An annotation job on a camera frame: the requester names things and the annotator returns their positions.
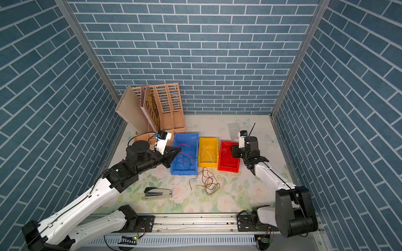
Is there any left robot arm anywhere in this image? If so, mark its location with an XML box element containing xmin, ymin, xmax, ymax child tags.
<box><xmin>22</xmin><ymin>140</ymin><xmax>181</xmax><ymax>251</ymax></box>

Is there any peach desk file organizer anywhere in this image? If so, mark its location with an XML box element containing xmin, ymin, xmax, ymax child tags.
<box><xmin>133</xmin><ymin>83</ymin><xmax>186</xmax><ymax>136</ymax></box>

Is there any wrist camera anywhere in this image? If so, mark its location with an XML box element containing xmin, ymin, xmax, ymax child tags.
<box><xmin>155</xmin><ymin>130</ymin><xmax>172</xmax><ymax>155</ymax></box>
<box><xmin>238</xmin><ymin>130</ymin><xmax>248</xmax><ymax>149</ymax></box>

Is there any blue plastic bin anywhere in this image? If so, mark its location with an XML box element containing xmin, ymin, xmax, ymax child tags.
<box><xmin>170</xmin><ymin>133</ymin><xmax>199</xmax><ymax>176</ymax></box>

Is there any red cable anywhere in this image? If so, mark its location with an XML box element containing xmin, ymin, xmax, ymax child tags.
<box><xmin>177</xmin><ymin>143</ymin><xmax>194</xmax><ymax>166</ymax></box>

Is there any white yellow cable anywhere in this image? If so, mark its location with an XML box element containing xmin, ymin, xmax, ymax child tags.
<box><xmin>200</xmin><ymin>145</ymin><xmax>217</xmax><ymax>162</ymax></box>

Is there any pink framed printed board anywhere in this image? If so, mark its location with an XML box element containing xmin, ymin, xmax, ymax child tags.
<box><xmin>140</xmin><ymin>85</ymin><xmax>161</xmax><ymax>131</ymax></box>

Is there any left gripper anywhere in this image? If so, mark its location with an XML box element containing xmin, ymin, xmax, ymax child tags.
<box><xmin>135</xmin><ymin>145</ymin><xmax>182</xmax><ymax>174</ymax></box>

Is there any red plastic bin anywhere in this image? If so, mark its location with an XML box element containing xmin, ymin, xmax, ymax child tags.
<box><xmin>218</xmin><ymin>141</ymin><xmax>240</xmax><ymax>173</ymax></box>

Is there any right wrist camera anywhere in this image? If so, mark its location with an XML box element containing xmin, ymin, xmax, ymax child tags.
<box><xmin>238</xmin><ymin>130</ymin><xmax>248</xmax><ymax>149</ymax></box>

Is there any black grey stapler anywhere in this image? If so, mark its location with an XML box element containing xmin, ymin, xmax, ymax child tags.
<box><xmin>142</xmin><ymin>187</ymin><xmax>173</xmax><ymax>201</ymax></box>

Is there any small green circuit board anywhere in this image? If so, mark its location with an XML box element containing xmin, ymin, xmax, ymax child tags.
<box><xmin>258</xmin><ymin>237</ymin><xmax>271</xmax><ymax>245</ymax></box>

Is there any aluminium mounting rail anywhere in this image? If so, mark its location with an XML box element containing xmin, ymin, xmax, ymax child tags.
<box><xmin>76</xmin><ymin>213</ymin><xmax>331</xmax><ymax>251</ymax></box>

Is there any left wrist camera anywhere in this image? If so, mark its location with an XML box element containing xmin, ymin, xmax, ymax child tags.
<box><xmin>155</xmin><ymin>130</ymin><xmax>172</xmax><ymax>155</ymax></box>

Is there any coloured cable pile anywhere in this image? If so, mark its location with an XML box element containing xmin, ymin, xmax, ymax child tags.
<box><xmin>188</xmin><ymin>167</ymin><xmax>221</xmax><ymax>197</ymax></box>

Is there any beige folder board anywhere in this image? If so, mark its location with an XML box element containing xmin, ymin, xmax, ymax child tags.
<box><xmin>116</xmin><ymin>86</ymin><xmax>148</xmax><ymax>133</ymax></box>

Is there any yellow plastic bin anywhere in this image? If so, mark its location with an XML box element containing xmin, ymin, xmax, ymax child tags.
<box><xmin>198</xmin><ymin>138</ymin><xmax>219</xmax><ymax>168</ymax></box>

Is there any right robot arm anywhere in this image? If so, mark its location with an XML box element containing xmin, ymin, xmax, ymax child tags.
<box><xmin>230</xmin><ymin>130</ymin><xmax>318</xmax><ymax>237</ymax></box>

